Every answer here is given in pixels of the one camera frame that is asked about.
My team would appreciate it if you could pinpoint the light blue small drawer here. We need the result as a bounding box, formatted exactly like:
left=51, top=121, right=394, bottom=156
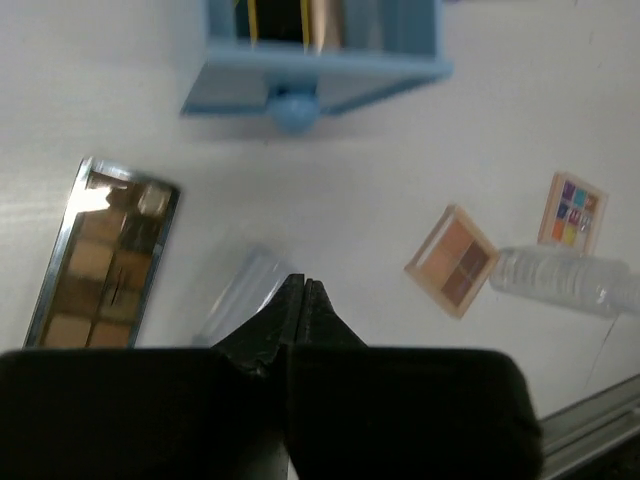
left=181, top=1, right=453, bottom=133

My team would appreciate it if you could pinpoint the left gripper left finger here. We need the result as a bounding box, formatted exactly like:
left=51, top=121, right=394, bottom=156
left=1, top=274, right=304, bottom=479

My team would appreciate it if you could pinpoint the square peach eyeshadow palette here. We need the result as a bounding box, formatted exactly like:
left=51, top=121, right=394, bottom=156
left=405, top=204, right=499, bottom=319

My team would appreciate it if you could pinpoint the clear ribbed plastic bottle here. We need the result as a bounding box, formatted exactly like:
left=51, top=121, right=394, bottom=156
left=489, top=245, right=639, bottom=319

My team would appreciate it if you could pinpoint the aluminium front rail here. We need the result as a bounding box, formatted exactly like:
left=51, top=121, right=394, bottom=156
left=540, top=375, right=639, bottom=479

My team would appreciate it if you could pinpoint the rose gold lipstick tube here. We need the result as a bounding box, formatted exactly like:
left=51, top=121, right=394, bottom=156
left=310, top=0, right=344, bottom=52

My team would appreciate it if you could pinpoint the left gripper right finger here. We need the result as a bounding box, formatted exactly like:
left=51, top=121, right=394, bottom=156
left=287, top=280, right=543, bottom=479

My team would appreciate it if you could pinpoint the clear bottle black cap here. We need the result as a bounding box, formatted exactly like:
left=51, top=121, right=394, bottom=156
left=192, top=244, right=298, bottom=347

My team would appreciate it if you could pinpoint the colourful small eyeshadow palette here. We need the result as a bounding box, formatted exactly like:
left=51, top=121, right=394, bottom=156
left=537, top=172, right=609, bottom=255

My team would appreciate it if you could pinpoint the long brown eyeshadow palette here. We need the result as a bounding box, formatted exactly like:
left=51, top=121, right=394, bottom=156
left=24, top=157, right=180, bottom=349

